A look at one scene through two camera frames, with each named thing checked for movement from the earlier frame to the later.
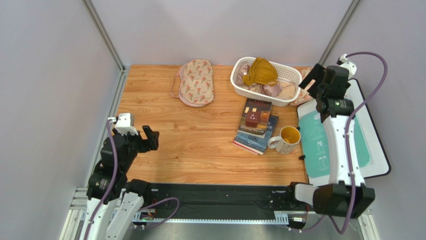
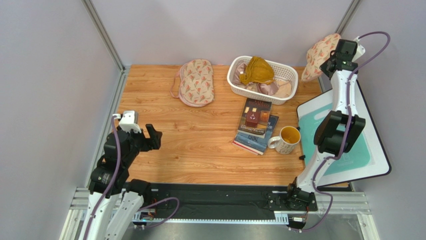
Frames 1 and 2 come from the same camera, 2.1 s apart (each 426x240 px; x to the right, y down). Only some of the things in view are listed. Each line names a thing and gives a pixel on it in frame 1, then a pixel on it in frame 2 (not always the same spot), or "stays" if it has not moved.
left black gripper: x=152 y=142 stays
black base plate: x=209 y=201 stays
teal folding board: x=315 y=145 stays
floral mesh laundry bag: x=304 y=96 → x=318 y=54
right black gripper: x=319 y=81 → x=331 y=63
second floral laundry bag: x=196 y=85 stays
